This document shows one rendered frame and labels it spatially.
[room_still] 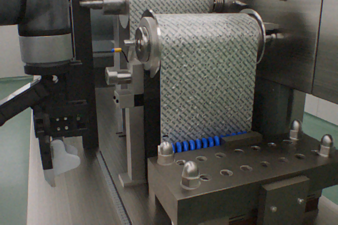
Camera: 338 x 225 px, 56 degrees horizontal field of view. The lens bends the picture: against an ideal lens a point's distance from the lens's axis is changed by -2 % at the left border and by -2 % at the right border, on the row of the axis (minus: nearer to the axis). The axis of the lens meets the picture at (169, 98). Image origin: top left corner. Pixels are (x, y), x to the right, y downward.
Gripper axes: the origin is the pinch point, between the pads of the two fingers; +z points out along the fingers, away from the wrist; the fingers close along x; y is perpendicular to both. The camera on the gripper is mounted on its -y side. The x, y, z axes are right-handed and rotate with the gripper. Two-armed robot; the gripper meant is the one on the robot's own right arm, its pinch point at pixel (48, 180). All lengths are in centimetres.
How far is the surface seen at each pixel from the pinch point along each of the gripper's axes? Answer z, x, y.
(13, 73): 93, 566, -55
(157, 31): -22.9, 9.5, 23.2
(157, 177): 3.5, 0.0, 19.5
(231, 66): -14.7, 9.8, 40.8
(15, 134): 105, 297, -37
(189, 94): -9.3, 9.8, 30.4
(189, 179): 0.2, -7.9, 22.7
